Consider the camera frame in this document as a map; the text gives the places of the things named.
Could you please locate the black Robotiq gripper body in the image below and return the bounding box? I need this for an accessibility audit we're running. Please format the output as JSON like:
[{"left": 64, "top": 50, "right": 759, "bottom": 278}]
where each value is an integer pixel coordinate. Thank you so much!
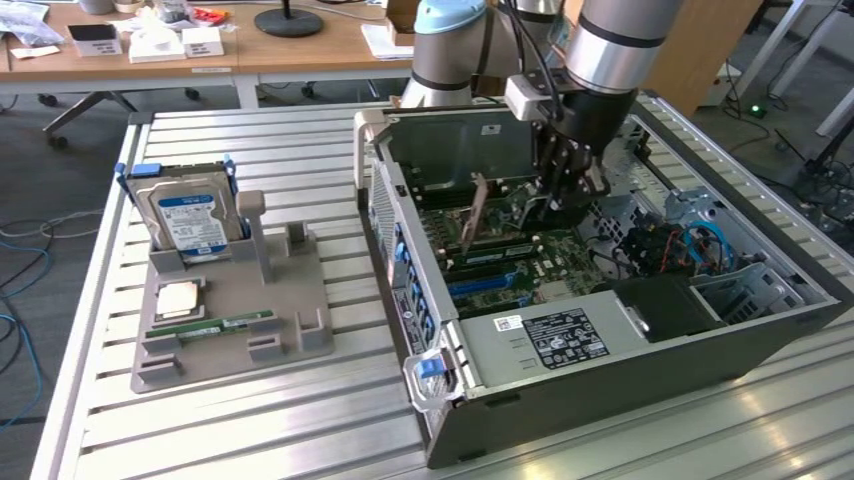
[{"left": 541, "top": 89, "right": 641, "bottom": 157}]

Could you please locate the Nvidia Quadro graphics card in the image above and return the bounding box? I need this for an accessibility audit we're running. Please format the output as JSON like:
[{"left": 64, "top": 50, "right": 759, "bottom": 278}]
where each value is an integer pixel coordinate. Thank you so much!
[{"left": 462, "top": 172, "right": 589, "bottom": 254}]

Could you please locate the perforated metal drive cage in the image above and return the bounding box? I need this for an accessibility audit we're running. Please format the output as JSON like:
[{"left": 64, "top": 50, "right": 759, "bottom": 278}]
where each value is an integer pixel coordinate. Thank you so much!
[{"left": 577, "top": 147, "right": 673, "bottom": 251}]

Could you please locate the CPU socket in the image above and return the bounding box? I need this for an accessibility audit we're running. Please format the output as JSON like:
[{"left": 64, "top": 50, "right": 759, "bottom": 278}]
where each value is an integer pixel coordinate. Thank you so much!
[{"left": 453, "top": 208, "right": 510, "bottom": 246}]

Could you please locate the green motherboard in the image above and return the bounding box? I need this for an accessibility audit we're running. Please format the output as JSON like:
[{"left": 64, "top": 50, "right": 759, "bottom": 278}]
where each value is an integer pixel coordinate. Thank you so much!
[{"left": 416, "top": 179, "right": 615, "bottom": 321}]

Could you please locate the white floor box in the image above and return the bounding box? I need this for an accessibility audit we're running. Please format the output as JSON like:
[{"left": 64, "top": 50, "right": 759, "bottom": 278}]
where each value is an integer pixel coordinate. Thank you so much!
[{"left": 706, "top": 59, "right": 743, "bottom": 109}]

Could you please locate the wooden cabinet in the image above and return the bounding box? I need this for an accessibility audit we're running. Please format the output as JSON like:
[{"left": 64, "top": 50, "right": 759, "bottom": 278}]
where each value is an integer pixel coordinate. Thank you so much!
[{"left": 626, "top": 0, "right": 766, "bottom": 116}]

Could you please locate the blue expansion slot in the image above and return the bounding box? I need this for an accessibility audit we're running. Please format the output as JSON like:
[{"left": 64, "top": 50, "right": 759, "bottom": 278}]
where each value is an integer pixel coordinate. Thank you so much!
[{"left": 447, "top": 273, "right": 523, "bottom": 297}]

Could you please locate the black fan shroud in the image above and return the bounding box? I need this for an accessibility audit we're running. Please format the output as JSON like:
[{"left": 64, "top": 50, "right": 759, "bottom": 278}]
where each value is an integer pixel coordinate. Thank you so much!
[{"left": 593, "top": 277, "right": 729, "bottom": 344}]

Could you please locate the metal disk bay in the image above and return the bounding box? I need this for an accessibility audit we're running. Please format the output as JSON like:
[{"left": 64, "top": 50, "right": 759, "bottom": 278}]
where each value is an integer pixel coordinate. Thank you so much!
[{"left": 690, "top": 262, "right": 809, "bottom": 324}]

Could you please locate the stack of papers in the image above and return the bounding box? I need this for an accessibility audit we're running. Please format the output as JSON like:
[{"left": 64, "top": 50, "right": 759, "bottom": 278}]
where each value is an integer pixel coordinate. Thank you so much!
[{"left": 359, "top": 22, "right": 416, "bottom": 61}]

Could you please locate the brown cardboard box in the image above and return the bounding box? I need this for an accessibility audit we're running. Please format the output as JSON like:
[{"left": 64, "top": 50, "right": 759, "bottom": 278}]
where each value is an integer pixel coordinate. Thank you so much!
[{"left": 384, "top": 0, "right": 420, "bottom": 49}]

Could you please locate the grey power supply unit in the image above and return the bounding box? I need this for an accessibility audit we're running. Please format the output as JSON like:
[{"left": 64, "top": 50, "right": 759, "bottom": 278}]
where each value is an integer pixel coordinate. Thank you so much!
[{"left": 458, "top": 292, "right": 653, "bottom": 389}]

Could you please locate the black open PC case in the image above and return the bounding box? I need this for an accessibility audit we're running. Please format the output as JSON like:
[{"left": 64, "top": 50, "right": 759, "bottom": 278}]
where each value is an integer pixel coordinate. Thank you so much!
[{"left": 351, "top": 88, "right": 854, "bottom": 470}]

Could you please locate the wooden desk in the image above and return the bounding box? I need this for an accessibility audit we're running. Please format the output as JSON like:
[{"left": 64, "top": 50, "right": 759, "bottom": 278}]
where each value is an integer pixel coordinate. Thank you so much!
[{"left": 0, "top": 0, "right": 602, "bottom": 149}]

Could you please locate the blue case latch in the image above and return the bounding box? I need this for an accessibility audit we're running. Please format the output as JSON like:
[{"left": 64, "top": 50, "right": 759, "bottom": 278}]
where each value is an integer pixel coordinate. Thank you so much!
[{"left": 412, "top": 349, "right": 447, "bottom": 382}]

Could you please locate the black round lamp base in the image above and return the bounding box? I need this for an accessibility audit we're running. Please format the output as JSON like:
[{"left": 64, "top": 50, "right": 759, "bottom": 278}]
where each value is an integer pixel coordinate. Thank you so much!
[{"left": 252, "top": 0, "right": 327, "bottom": 39}]

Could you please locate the grey printed parts rack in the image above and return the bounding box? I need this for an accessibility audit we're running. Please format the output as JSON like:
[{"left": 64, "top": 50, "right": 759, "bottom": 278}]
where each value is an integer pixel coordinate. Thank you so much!
[{"left": 128, "top": 188, "right": 335, "bottom": 395}]

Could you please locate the hard disk in blue caddy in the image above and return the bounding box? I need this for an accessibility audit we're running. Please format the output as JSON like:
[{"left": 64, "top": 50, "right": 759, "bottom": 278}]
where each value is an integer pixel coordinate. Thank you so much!
[{"left": 114, "top": 153, "right": 243, "bottom": 262}]

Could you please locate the small white box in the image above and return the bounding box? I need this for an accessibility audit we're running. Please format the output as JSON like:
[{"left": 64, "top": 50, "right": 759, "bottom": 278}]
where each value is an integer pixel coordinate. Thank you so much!
[{"left": 180, "top": 27, "right": 224, "bottom": 59}]

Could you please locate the green RAM stick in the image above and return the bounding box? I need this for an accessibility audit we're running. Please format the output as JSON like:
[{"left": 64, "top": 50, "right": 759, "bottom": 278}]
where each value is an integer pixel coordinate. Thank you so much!
[{"left": 144, "top": 310, "right": 275, "bottom": 340}]

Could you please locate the silver CPU chip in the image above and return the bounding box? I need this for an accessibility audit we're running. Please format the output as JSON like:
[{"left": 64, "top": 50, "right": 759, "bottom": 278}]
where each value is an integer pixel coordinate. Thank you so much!
[{"left": 152, "top": 284, "right": 202, "bottom": 321}]

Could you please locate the white tape holder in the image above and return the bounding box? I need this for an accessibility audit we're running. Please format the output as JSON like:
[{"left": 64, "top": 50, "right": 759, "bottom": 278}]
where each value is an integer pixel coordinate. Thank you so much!
[{"left": 128, "top": 27, "right": 187, "bottom": 65}]

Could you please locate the white box with black top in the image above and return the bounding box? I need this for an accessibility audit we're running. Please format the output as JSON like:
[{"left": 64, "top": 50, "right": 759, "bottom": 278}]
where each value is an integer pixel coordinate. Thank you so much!
[{"left": 68, "top": 23, "right": 124, "bottom": 57}]

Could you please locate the clear plastic bag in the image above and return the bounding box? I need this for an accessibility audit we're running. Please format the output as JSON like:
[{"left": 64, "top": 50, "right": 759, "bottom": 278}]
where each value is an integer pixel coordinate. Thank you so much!
[{"left": 0, "top": 0, "right": 66, "bottom": 46}]

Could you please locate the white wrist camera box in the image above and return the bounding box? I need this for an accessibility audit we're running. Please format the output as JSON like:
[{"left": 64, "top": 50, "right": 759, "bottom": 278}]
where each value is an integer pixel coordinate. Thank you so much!
[{"left": 505, "top": 74, "right": 557, "bottom": 122}]

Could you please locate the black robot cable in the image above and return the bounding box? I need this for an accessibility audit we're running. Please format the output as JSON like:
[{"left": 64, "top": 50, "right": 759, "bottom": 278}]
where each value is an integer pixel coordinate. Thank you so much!
[{"left": 503, "top": 0, "right": 566, "bottom": 119}]

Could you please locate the red wire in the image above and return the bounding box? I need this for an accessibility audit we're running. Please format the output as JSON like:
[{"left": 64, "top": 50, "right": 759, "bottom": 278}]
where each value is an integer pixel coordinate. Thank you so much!
[{"left": 659, "top": 227, "right": 699, "bottom": 274}]

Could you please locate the blue wire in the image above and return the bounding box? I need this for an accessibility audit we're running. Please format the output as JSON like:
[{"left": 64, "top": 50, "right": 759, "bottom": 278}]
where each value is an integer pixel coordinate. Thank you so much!
[{"left": 679, "top": 219, "right": 735, "bottom": 274}]

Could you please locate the white desk frame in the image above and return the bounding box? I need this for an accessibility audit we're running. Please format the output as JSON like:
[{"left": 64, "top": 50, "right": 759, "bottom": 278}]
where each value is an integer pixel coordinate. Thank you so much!
[{"left": 726, "top": 0, "right": 854, "bottom": 137}]

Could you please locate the white floor cable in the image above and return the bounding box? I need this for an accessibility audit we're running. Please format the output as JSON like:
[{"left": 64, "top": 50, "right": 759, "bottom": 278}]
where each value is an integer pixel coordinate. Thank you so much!
[{"left": 0, "top": 209, "right": 102, "bottom": 240}]

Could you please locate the blue floor cable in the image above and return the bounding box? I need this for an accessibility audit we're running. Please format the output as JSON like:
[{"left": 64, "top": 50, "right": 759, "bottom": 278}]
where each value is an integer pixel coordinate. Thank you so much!
[{"left": 0, "top": 239, "right": 52, "bottom": 431}]

